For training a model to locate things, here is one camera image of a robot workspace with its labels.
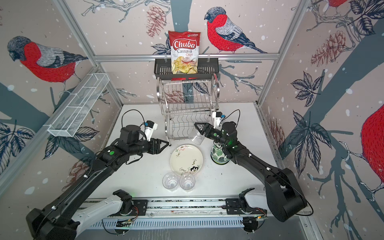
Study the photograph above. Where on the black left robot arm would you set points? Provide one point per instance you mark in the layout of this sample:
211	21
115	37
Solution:
61	219

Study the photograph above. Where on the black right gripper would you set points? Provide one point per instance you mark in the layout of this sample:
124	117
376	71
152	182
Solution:
211	130

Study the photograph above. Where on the white wire wall basket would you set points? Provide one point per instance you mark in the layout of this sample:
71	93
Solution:
80	104

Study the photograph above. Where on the blue floral white bowl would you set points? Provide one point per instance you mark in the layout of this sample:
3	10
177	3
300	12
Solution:
220	163

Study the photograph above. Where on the black wall basket shelf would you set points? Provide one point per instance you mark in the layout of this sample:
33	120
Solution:
206	69

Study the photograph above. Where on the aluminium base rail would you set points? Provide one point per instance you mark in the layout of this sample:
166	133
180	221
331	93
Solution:
166	213

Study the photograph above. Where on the green leaf pattern bowl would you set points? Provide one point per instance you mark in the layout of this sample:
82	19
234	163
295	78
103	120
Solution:
217	153

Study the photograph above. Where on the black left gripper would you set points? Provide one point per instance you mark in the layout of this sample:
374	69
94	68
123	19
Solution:
157	149

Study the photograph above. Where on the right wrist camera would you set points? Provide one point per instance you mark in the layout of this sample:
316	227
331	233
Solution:
217	118

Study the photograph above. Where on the silver two-tier dish rack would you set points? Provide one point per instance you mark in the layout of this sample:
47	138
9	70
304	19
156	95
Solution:
184	103

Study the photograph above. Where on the clear drinking glass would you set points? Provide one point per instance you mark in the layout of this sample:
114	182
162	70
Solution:
170	181
187	181
197	138

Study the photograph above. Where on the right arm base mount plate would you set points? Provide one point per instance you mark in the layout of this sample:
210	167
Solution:
237	206

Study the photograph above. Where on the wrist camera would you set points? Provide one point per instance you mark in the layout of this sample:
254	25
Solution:
217	118
150	127

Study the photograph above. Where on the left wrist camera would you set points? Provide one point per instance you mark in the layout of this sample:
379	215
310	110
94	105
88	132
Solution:
150	127

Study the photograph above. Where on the Chuba cassava chips bag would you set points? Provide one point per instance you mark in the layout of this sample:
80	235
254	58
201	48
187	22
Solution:
184	52

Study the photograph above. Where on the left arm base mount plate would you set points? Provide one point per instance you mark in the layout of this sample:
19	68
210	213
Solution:
132	209

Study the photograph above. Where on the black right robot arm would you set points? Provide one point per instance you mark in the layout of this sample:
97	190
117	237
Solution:
284	195

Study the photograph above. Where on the white floral plate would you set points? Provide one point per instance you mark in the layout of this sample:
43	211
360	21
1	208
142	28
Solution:
186	159

